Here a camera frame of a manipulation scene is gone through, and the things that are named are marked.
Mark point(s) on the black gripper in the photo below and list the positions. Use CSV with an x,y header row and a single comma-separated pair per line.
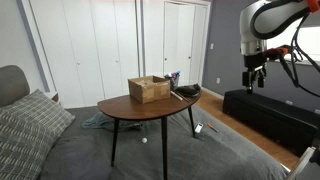
x,y
255,62

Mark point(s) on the blue capped marker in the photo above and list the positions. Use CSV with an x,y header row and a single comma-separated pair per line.
x,y
176,73

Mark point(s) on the white angled bar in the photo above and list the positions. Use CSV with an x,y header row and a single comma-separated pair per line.
x,y
300,165

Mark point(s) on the small white remote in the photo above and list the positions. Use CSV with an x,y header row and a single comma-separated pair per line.
x,y
199,128

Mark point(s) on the white marker pen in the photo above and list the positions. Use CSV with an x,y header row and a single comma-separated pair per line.
x,y
176,95

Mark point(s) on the white framed window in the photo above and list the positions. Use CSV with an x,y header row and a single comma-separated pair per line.
x,y
310,41

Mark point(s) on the white light switch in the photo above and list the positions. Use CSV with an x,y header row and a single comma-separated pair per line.
x,y
211,46

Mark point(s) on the narrow white bifold closet door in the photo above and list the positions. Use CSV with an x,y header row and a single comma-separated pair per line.
x,y
180,40

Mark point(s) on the black flat case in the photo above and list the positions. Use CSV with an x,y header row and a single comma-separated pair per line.
x,y
187,90

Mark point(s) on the gray rug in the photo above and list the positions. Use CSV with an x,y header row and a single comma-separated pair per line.
x,y
213,156

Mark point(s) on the gray upholstered headboard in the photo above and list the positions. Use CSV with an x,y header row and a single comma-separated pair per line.
x,y
11,85

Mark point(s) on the thin wooden pencil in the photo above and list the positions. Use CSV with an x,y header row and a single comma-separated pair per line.
x,y
183,97

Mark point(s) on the dark pen cup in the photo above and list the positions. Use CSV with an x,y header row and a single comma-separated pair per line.
x,y
174,84

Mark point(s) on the open cardboard box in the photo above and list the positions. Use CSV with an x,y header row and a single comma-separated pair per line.
x,y
150,93

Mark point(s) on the dark wooden side table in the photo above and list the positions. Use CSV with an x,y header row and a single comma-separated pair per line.
x,y
133,108

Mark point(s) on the teal crumpled cloth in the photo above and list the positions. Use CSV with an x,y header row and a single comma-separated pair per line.
x,y
95,121

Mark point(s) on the wide white bifold closet door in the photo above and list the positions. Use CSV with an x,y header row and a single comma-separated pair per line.
x,y
83,50

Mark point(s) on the small white ball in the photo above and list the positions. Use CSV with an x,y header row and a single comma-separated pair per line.
x,y
144,140

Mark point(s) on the black long bench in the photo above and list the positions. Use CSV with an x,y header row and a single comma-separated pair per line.
x,y
266,116

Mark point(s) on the white wall outlet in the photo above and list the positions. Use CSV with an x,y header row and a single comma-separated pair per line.
x,y
317,111
289,102
218,80

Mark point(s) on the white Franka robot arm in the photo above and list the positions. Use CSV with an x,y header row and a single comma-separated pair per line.
x,y
263,20

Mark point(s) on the gray patterned pillow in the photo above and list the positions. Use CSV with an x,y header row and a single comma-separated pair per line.
x,y
26,133

